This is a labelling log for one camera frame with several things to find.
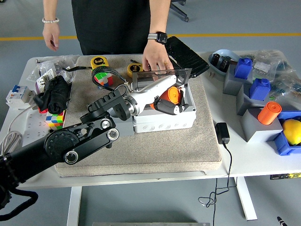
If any blue plastic bin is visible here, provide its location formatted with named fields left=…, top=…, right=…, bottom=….
left=273, top=110, right=301, bottom=156

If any clear bag of components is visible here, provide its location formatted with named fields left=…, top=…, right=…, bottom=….
left=239, top=48, right=296, bottom=76
left=268, top=70, right=301, bottom=111

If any colourful puzzle cube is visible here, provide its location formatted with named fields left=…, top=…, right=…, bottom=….
left=45, top=110, right=66, bottom=129
left=93, top=72, right=114, bottom=89

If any yellow lemon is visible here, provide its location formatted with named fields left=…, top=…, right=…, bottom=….
left=282, top=119, right=301, bottom=145

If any black office chair base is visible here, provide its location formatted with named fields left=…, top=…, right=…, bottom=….
left=169, top=0, right=190, bottom=23

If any white purple circuit breaker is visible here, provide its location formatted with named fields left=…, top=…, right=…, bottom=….
left=35, top=68, right=59, bottom=95

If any grey plastic junction box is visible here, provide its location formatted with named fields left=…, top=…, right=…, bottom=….
left=131, top=68, right=197, bottom=134

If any grey-brown mat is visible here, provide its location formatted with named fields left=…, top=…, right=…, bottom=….
left=55, top=54, right=223, bottom=178

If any black table control panel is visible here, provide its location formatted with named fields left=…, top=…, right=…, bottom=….
left=269, top=173, right=301, bottom=181

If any black electronic part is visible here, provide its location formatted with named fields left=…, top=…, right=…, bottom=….
left=221, top=57, right=233, bottom=71

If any white circuit breaker blue switch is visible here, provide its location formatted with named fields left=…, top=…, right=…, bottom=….
left=6, top=84, right=36, bottom=110

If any white coiled cable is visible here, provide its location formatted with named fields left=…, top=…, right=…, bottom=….
left=0, top=105, right=38, bottom=156

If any white table leg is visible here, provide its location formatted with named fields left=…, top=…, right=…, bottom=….
left=234, top=177, right=257, bottom=221
left=67, top=187, right=83, bottom=226

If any light blue bowl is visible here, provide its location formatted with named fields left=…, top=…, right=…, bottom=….
left=208, top=48, right=243, bottom=77

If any orange cylinder battery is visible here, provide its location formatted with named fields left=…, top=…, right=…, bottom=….
left=150, top=86, right=182, bottom=109
left=257, top=101, right=282, bottom=125

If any yellow tape measure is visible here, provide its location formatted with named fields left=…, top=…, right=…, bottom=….
left=127, top=62, right=144, bottom=78
left=90, top=56, right=111, bottom=70

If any black hard case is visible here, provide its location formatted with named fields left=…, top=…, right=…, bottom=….
left=164, top=35, right=211, bottom=79

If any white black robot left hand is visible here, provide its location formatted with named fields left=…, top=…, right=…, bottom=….
left=133, top=74, right=190, bottom=116

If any white power strip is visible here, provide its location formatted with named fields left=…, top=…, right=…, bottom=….
left=22, top=110, right=51, bottom=143

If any person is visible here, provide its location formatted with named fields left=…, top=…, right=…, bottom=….
left=41, top=0, right=176, bottom=73

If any black wrist strap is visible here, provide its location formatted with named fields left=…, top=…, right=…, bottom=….
left=62, top=65, right=93, bottom=73

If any black wrist watch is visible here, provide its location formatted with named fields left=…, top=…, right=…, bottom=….
left=147, top=32, right=169, bottom=44

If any black folded cloth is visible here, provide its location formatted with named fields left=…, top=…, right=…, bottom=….
left=33, top=75, right=71, bottom=114

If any person's left hand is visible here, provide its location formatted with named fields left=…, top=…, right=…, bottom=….
left=142, top=40, right=175, bottom=73

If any black power adapter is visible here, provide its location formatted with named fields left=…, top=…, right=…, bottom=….
left=215, top=122, right=231, bottom=145

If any blue bottle-shaped block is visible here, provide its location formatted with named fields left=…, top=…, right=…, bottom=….
left=234, top=57, right=253, bottom=80
left=249, top=78, right=271, bottom=100

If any grey holder block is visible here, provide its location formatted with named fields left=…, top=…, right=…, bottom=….
left=222, top=65, right=254, bottom=96
left=240, top=107, right=284, bottom=143
left=236, top=83, right=271, bottom=116

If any person's right hand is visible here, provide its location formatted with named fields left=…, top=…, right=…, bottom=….
left=42, top=22, right=61, bottom=52

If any clear bag of parts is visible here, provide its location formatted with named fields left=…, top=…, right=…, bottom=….
left=36, top=54, right=80, bottom=83

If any hinged windowed box lid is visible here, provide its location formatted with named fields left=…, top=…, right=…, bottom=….
left=131, top=68, right=193, bottom=90

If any black adapter cord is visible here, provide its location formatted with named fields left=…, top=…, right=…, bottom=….
left=198, top=142, right=233, bottom=226

